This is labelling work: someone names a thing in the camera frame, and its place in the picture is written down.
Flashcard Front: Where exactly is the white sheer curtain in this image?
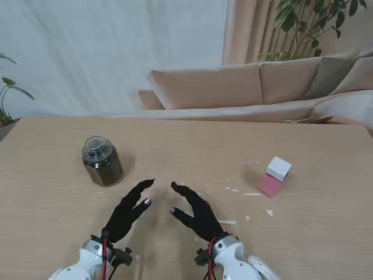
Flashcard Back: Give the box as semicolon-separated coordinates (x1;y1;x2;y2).
0;0;228;117

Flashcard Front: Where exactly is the tall leafy green plant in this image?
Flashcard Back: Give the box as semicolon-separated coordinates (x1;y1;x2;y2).
258;0;368;62

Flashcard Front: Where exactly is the glass jar of coffee beans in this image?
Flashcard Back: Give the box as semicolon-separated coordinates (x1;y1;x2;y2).
81;135;124;187

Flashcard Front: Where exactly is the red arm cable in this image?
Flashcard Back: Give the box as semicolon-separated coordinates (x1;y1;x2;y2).
100;237;109;280
203;236;219;280

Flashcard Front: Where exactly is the white sofa cushion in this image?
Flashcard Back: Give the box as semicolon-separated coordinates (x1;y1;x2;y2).
311;90;373;132

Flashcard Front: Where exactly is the brown cardboard piece on sofa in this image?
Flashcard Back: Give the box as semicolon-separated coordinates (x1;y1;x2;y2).
284;115;335;125

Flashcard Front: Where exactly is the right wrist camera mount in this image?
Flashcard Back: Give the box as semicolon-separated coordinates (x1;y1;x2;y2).
194;247;212;267

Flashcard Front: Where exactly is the beige sofa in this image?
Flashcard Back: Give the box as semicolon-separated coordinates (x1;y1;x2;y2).
136;51;373;132

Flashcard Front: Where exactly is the gray sofa cushion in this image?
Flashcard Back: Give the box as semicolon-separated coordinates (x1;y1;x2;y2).
301;55;361;100

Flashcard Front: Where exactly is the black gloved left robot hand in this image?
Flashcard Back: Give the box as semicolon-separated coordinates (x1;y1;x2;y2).
101;178;156;244

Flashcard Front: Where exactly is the red left arm cable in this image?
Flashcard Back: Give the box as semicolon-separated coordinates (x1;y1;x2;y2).
100;237;109;280

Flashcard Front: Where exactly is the gray planter box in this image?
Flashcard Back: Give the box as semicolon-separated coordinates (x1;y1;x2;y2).
0;118;23;144

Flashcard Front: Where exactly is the pink square coffee jar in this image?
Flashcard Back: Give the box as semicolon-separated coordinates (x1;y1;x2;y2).
259;171;289;197

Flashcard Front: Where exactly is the white square jar cap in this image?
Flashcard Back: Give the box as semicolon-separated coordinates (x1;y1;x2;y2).
265;156;293;182

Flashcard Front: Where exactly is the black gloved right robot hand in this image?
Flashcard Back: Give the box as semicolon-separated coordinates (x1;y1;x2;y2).
169;181;228;243

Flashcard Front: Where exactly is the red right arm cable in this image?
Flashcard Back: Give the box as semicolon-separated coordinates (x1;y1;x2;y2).
203;236;219;280

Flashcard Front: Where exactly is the beige pleated curtain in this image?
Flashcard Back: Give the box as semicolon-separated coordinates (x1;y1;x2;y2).
221;0;373;65

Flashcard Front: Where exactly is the broad leaf green plant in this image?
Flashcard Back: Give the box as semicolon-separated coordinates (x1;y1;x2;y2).
0;52;36;129

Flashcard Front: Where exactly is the clear glass jar lid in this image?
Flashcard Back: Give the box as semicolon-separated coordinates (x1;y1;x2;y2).
83;135;114;160

